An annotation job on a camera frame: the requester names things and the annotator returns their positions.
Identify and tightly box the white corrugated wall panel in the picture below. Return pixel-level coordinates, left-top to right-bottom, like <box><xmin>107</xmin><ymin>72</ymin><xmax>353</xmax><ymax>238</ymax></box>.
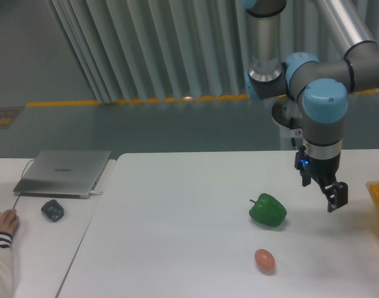
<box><xmin>46</xmin><ymin>0</ymin><xmax>379</xmax><ymax>103</ymax></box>

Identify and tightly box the brown egg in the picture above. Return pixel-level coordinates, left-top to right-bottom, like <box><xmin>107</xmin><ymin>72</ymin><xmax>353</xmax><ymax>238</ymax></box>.
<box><xmin>254</xmin><ymin>248</ymin><xmax>276</xmax><ymax>274</ymax></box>

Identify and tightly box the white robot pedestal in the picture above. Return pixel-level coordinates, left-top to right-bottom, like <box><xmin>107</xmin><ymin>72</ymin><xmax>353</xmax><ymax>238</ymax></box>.
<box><xmin>271</xmin><ymin>96</ymin><xmax>303</xmax><ymax>150</ymax></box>

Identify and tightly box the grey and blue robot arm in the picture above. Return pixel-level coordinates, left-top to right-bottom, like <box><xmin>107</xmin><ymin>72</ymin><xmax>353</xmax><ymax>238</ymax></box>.
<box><xmin>242</xmin><ymin>1</ymin><xmax>379</xmax><ymax>212</ymax></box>

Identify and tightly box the forearm in cream sleeve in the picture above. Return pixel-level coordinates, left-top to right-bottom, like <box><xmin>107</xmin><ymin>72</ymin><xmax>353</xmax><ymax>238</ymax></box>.
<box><xmin>0</xmin><ymin>232</ymin><xmax>14</xmax><ymax>297</ymax></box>

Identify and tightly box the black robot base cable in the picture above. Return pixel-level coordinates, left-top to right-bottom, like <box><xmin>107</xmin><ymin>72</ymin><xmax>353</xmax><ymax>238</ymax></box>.
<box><xmin>289</xmin><ymin>117</ymin><xmax>298</xmax><ymax>150</ymax></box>

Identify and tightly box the brown floor sign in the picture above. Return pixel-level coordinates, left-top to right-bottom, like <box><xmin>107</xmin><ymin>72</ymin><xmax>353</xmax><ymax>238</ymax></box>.
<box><xmin>0</xmin><ymin>107</ymin><xmax>24</xmax><ymax>129</ymax></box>

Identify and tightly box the person's hand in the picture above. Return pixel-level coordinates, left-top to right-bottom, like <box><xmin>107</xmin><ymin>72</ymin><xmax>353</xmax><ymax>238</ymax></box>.
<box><xmin>0</xmin><ymin>209</ymin><xmax>20</xmax><ymax>237</ymax></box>

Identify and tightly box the silver closed laptop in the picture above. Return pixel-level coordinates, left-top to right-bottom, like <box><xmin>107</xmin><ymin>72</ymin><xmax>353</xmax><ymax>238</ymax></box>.
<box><xmin>13</xmin><ymin>150</ymin><xmax>110</xmax><ymax>199</ymax></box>

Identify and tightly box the green bell pepper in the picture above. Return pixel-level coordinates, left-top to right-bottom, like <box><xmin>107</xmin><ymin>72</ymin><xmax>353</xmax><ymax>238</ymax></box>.
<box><xmin>249</xmin><ymin>193</ymin><xmax>287</xmax><ymax>227</ymax></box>

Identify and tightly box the grey mouse cable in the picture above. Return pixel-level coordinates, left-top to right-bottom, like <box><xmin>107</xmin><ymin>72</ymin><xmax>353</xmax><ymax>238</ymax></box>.
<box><xmin>11</xmin><ymin>158</ymin><xmax>37</xmax><ymax>214</ymax></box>

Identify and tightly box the black power adapter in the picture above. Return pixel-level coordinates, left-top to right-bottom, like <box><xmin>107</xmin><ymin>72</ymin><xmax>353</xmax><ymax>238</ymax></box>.
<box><xmin>41</xmin><ymin>199</ymin><xmax>65</xmax><ymax>222</ymax></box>

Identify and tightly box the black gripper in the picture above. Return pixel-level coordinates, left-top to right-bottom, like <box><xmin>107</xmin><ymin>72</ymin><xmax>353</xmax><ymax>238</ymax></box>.
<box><xmin>295</xmin><ymin>145</ymin><xmax>349</xmax><ymax>212</ymax></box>

